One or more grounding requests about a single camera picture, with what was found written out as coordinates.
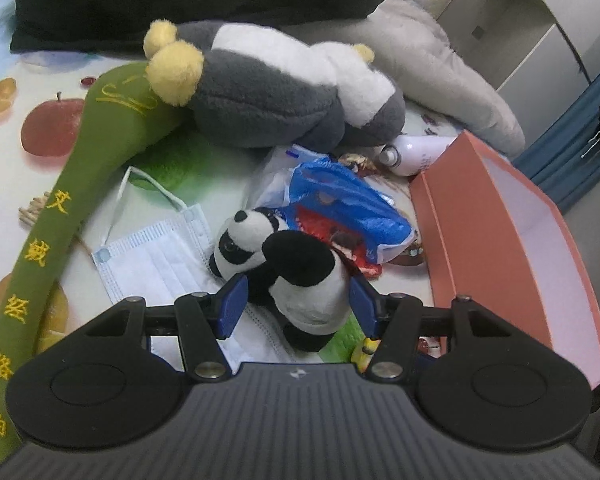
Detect blue curtain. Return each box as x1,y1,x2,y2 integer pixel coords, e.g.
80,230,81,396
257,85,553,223
512,50,600,216

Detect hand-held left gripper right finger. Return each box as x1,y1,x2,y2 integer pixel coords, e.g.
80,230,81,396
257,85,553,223
349,276,511,380

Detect white face mask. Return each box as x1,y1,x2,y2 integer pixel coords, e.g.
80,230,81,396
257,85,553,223
91,166,301,363

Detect grey white penguin plush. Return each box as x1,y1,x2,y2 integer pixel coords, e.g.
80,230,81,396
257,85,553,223
142,19,406,150

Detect pink cardboard box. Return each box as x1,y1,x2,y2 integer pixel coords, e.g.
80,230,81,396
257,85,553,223
409,130,600,391

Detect white spray bottle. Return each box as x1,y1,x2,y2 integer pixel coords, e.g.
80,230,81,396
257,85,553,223
380,135,458,177

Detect small panda plush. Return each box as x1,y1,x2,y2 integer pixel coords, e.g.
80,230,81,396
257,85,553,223
209,207,353,353

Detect small yellow toy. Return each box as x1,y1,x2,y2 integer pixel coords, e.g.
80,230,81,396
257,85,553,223
352,337,381,373

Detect grey white cabinet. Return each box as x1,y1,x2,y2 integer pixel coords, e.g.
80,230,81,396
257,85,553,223
437,0,600,96

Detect green fabric massage stick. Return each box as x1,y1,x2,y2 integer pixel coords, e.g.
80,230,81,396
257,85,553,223
0,60,181,461

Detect grey pillow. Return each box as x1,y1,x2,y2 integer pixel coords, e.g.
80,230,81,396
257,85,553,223
300,0,526,156

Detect blue white plastic bag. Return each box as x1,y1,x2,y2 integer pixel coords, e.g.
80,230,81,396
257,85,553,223
250,145,416,266

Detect fruit printed tablecloth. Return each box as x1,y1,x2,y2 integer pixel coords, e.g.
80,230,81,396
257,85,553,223
0,45,431,366

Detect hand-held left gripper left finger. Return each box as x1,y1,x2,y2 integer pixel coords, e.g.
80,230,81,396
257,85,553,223
87,274,248,381

